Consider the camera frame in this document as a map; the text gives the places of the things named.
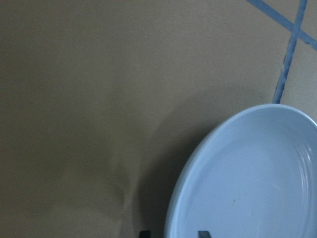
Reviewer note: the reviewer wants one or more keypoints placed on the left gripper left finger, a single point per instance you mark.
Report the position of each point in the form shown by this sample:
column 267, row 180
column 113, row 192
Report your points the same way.
column 145, row 234

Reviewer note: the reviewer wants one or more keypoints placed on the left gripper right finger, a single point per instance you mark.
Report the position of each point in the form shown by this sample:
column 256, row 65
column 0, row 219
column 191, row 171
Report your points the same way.
column 204, row 234

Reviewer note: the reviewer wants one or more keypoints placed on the blue plastic plate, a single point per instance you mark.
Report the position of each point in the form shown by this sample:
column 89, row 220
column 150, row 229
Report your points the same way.
column 253, row 176

